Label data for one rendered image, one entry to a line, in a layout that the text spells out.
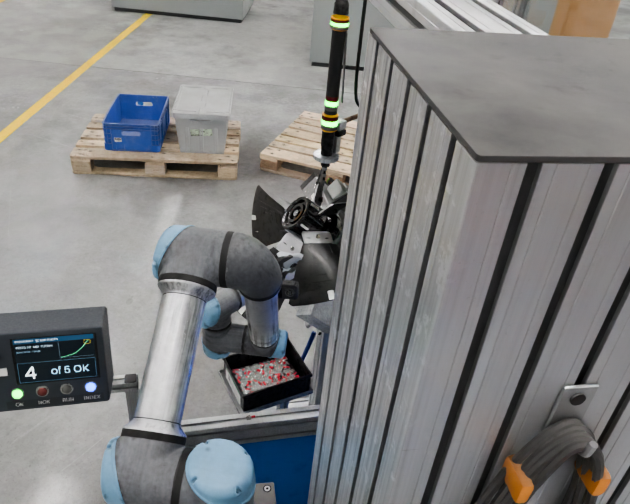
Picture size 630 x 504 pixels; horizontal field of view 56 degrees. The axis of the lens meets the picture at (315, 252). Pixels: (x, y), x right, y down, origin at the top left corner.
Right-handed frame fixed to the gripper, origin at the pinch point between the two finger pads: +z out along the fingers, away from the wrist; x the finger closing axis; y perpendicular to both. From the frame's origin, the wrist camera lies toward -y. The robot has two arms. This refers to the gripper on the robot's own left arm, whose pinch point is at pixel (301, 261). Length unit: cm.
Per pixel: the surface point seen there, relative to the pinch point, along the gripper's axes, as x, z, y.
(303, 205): -8.0, 14.8, 12.3
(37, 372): 1, -71, 13
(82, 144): 72, 104, 311
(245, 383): 34.4, -19.8, 4.6
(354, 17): 26, 451, 324
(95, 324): -8, -58, 8
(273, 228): 8.3, 19.8, 30.3
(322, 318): 20.4, 4.5, -4.2
